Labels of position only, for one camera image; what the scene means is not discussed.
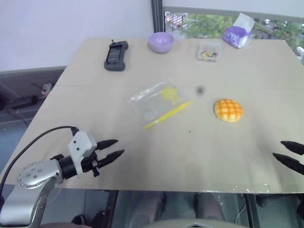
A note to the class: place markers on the purple tissue pack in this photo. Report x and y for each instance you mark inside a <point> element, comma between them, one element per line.
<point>236,36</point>

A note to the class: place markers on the round orange pineapple bread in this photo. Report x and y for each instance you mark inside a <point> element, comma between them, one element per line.
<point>228,110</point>

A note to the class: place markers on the black power strip on floor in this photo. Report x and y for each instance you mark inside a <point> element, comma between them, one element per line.
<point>23,102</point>

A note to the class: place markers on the purple plastic bowl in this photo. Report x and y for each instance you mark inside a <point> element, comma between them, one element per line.
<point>161,42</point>

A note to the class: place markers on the grey window frame post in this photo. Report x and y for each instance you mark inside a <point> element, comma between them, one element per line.
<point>158,16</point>

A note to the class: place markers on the clear yellow zip bag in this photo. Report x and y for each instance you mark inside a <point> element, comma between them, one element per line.
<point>156,99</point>

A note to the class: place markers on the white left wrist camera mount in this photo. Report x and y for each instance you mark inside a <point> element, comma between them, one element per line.
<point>82,142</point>

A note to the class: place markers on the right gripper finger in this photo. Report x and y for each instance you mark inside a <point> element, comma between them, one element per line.
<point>293,146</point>
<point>289,162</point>

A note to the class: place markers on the clear box of coloured pins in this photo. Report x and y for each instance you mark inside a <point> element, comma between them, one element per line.
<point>209,53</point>

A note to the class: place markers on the red and white floor object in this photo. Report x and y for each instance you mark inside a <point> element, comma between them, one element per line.
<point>46,88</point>

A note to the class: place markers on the black table leg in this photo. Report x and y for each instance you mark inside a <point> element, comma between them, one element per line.
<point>251,211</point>

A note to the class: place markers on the white device at table edge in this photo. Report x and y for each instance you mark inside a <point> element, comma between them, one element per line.
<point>300,52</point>

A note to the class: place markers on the black handheld controller device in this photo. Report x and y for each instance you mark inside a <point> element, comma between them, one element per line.
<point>115,55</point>

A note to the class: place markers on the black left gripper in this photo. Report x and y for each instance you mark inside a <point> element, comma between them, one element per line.
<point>90,164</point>

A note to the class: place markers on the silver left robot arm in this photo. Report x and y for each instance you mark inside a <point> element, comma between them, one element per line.
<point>31,175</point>

